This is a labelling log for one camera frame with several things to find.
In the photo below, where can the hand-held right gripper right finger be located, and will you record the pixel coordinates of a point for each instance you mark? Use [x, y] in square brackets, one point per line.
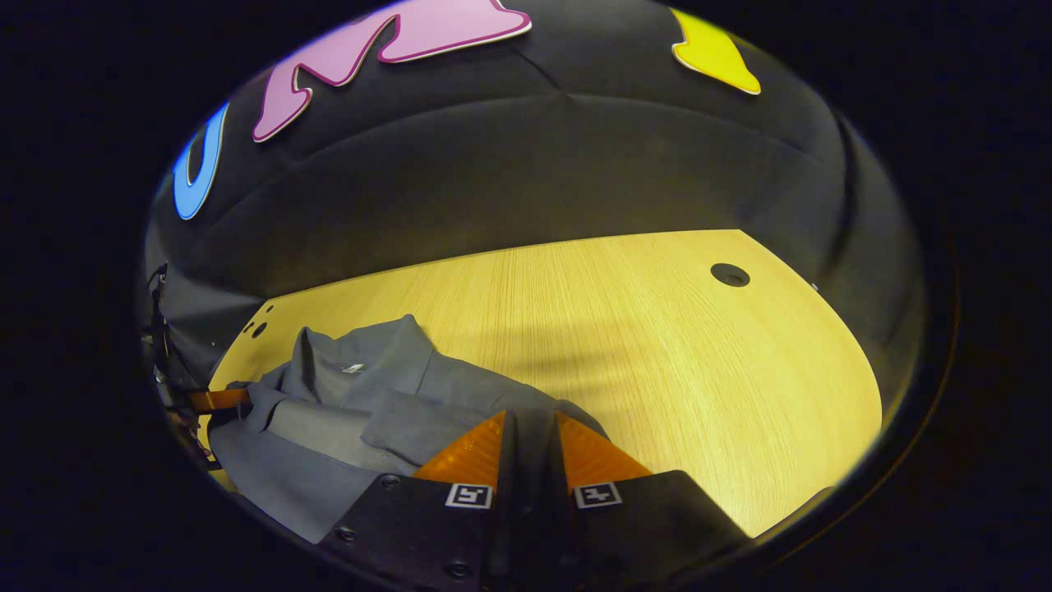
[548, 493]

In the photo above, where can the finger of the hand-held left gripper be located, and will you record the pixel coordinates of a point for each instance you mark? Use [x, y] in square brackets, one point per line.
[220, 400]

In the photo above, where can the grey button-up shirt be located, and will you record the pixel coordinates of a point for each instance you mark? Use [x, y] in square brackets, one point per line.
[370, 411]

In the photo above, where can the black backdrop cloth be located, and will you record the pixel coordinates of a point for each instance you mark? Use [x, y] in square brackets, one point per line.
[534, 164]

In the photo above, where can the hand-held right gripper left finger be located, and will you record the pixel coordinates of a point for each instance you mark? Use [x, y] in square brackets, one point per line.
[514, 493]

